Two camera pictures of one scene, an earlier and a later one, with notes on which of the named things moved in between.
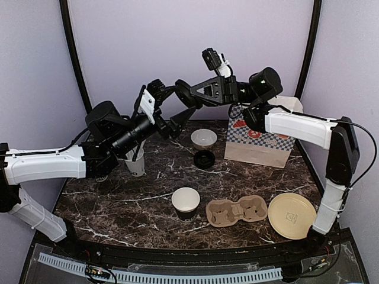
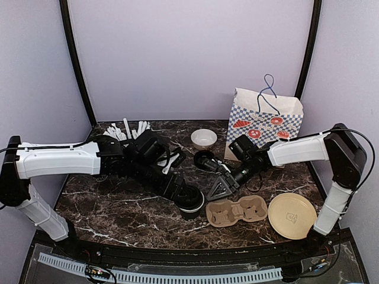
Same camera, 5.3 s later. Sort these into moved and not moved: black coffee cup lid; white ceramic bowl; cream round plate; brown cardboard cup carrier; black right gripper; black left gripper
Moved: black left gripper; black coffee cup lid; black right gripper
Not moved: white ceramic bowl; cream round plate; brown cardboard cup carrier
